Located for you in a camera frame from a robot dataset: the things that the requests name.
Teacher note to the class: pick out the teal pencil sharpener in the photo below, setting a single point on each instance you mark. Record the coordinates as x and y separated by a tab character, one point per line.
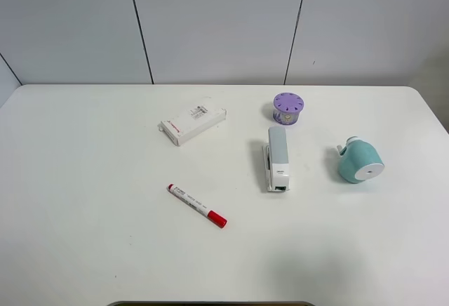
359	161

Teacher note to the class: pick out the red white marker pen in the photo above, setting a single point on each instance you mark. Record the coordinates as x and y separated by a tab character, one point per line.
189	200

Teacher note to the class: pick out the white cardboard box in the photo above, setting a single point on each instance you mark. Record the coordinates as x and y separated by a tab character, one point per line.
193	120

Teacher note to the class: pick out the purple round container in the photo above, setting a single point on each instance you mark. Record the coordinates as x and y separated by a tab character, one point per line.
287	108

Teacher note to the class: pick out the white grey stapler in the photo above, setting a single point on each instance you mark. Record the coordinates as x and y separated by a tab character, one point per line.
276	162

